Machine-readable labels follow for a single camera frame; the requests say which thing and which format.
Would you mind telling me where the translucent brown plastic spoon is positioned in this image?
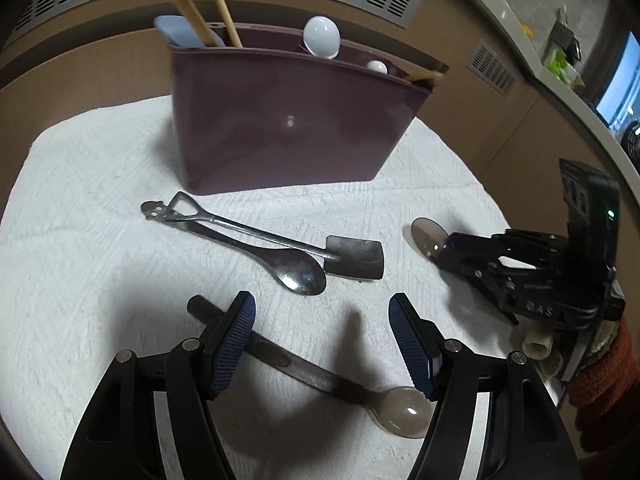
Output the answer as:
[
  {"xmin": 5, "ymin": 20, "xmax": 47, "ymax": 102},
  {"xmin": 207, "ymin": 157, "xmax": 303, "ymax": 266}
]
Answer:
[{"xmin": 186, "ymin": 294, "xmax": 437, "ymax": 441}]

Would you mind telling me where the metal shovel-shaped spoon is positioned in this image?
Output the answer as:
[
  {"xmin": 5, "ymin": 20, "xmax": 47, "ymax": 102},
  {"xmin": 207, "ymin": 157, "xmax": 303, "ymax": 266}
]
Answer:
[{"xmin": 165, "ymin": 192, "xmax": 385, "ymax": 281}]

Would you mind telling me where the black metal smiley spoon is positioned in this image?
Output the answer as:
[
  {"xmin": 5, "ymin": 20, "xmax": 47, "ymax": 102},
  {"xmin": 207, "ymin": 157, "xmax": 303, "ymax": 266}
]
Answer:
[{"xmin": 140, "ymin": 200, "xmax": 326, "ymax": 296}]

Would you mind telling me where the brown wooden spoon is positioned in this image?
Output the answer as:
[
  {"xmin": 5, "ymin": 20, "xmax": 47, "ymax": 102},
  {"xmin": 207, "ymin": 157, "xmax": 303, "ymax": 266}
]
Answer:
[{"xmin": 405, "ymin": 70, "xmax": 445, "ymax": 86}]

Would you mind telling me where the blue plastic spoon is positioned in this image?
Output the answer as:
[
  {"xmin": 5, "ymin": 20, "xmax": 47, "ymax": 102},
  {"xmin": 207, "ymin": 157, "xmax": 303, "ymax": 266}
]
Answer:
[{"xmin": 154, "ymin": 15, "xmax": 206, "ymax": 49}]

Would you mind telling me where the wooden chopstick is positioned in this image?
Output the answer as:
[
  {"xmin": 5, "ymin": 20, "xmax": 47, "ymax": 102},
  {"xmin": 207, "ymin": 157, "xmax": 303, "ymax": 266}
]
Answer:
[
  {"xmin": 215, "ymin": 0, "xmax": 243, "ymax": 49},
  {"xmin": 145, "ymin": 0, "xmax": 219, "ymax": 48}
]

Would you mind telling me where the small white spoon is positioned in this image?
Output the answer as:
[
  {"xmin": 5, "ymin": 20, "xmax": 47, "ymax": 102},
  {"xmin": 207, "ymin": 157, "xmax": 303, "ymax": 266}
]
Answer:
[{"xmin": 366, "ymin": 60, "xmax": 388, "ymax": 74}]

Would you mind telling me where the gloved right hand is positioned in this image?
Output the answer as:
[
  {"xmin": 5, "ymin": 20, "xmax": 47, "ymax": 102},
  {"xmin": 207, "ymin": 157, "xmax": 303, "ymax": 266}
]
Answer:
[{"xmin": 519, "ymin": 318, "xmax": 640, "ymax": 441}]

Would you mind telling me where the white textured cloth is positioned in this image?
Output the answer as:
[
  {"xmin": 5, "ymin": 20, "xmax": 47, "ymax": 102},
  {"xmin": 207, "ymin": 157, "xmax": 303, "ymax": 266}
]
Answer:
[{"xmin": 1, "ymin": 97, "xmax": 522, "ymax": 479}]

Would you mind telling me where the small grey vent grille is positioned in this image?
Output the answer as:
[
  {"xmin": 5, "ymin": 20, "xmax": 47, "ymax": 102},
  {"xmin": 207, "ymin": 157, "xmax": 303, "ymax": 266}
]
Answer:
[{"xmin": 465, "ymin": 40, "xmax": 516, "ymax": 96}]

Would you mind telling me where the maroon plastic utensil holder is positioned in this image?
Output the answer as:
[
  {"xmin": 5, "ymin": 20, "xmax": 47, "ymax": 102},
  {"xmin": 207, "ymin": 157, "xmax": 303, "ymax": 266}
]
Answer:
[{"xmin": 169, "ymin": 24, "xmax": 434, "ymax": 195}]

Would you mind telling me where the grey stone countertop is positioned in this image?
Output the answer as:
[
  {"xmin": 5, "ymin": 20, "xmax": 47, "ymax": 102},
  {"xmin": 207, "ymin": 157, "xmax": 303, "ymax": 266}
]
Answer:
[{"xmin": 470, "ymin": 0, "xmax": 632, "ymax": 169}]

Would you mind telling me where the black camera box green light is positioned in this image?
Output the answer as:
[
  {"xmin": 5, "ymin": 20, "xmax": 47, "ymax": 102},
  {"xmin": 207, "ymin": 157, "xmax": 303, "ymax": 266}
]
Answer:
[{"xmin": 559, "ymin": 158, "xmax": 620, "ymax": 282}]

